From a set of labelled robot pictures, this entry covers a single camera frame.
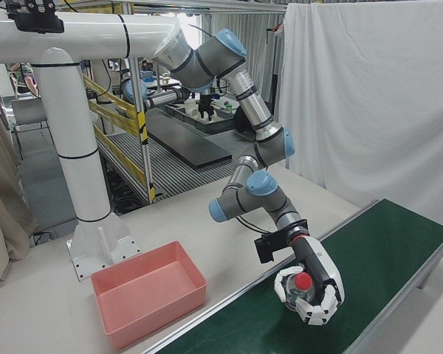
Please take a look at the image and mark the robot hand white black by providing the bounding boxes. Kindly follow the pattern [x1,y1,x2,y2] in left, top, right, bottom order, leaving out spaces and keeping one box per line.
[272,235,346,327]

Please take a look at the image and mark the clear water bottle red label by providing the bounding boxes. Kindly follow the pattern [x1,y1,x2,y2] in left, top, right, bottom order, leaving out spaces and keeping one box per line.
[282,272,317,309]

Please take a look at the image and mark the pink plastic basket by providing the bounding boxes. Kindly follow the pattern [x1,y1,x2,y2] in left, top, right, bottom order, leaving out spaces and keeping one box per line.
[90,240,208,351]

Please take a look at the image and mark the metal grating platform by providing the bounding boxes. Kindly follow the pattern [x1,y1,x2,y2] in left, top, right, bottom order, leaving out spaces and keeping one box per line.
[95,128,259,204]

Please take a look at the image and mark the white curtain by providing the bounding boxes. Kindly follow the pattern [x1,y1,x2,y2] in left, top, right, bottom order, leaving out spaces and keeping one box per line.
[275,0,443,229]

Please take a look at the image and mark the grey plastic bins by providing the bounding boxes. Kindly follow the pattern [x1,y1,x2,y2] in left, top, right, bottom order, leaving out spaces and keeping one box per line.
[165,101,241,133]

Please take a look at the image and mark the black flat platform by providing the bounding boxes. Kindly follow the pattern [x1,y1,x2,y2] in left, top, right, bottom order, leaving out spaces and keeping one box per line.
[145,108,233,170]

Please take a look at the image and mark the black background gripper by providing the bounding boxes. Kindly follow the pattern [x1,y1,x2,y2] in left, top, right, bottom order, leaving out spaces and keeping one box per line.
[197,94,215,122]

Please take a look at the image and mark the yellow safety railing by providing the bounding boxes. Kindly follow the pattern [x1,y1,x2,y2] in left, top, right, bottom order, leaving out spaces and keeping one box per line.
[83,75,148,185]

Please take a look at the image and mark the beige curtain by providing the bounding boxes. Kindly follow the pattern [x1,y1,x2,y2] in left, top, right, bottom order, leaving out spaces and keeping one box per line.
[0,86,40,288]

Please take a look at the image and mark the grey chair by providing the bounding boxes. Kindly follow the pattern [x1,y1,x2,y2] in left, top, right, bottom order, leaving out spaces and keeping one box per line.
[10,98,51,160]

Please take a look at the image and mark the person in green shirt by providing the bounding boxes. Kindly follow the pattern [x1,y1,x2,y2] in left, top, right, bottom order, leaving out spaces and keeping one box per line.
[7,62,41,97]

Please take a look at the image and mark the green conveyor belt aluminium frame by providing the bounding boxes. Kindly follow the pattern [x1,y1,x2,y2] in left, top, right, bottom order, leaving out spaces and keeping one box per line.
[142,198,443,354]

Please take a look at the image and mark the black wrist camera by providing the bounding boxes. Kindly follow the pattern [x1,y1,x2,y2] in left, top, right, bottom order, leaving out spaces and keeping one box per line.
[253,230,295,265]

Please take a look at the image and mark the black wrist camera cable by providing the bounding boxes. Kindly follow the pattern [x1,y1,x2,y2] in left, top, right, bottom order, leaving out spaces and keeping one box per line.
[235,215,272,234]

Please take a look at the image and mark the post with yellow black tape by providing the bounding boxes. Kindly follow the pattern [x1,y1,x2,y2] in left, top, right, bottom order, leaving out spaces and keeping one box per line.
[131,55,157,204]

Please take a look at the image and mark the black head camera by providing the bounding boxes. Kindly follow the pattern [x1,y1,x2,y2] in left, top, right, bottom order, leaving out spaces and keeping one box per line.
[5,0,65,35]

